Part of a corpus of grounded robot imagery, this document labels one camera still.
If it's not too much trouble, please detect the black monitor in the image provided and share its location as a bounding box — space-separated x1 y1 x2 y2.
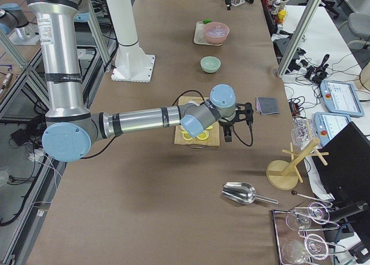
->
312 122 369 203

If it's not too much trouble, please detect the beige rabbit tray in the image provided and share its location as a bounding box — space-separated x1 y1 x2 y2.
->
193 21 222 46

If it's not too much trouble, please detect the lower wine glass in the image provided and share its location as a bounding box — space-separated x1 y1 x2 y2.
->
281 234 329 264

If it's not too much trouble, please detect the clear plastic ice bag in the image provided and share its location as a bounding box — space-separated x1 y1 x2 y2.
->
291 119 314 148

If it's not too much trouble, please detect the bamboo cutting board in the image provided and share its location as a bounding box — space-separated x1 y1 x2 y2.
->
173 95 221 148

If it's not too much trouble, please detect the pile of clear ice cubes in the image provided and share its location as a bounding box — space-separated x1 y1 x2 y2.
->
206 25 228 38

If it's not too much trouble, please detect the lower blue teach pendant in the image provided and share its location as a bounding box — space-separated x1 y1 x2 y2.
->
313 112 352 146

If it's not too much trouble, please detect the mint green bowl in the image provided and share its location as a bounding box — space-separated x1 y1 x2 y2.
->
200 56 221 73

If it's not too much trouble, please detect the office chair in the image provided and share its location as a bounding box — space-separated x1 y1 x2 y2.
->
347 13 370 49

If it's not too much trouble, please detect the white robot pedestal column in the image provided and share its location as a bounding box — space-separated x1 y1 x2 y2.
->
106 0 156 83

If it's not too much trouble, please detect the pink bowl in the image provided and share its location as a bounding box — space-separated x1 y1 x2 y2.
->
203 22 230 45

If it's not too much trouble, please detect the grey folded cloth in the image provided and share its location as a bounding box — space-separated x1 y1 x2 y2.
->
256 97 279 115

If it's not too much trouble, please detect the wine glass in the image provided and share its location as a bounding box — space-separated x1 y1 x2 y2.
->
286 202 330 231
281 234 329 264

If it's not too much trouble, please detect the upper blue teach pendant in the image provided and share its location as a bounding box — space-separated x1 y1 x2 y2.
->
320 80 365 117

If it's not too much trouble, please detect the upper lemon slice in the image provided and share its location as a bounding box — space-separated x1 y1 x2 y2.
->
197 130 209 141

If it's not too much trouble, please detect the bottle rack with bottles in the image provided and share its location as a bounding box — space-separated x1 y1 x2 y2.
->
267 0 290 25

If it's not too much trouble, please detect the metal ice scoop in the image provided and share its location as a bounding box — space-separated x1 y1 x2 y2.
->
221 182 279 205

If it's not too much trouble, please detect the aluminium frame post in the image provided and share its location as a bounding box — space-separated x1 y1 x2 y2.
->
276 0 321 78

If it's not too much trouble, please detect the wooden mug tree stand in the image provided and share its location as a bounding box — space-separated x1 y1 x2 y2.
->
266 138 329 190

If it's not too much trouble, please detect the blue teach pendant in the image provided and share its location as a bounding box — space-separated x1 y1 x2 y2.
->
320 80 365 117
313 112 352 146

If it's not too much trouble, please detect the wire glass rack tray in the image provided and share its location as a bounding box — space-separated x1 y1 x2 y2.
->
271 201 347 264

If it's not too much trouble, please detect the upper wine glass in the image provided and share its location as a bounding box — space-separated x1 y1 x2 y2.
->
286 202 330 231

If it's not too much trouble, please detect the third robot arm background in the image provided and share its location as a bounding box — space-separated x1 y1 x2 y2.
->
1 3 39 46

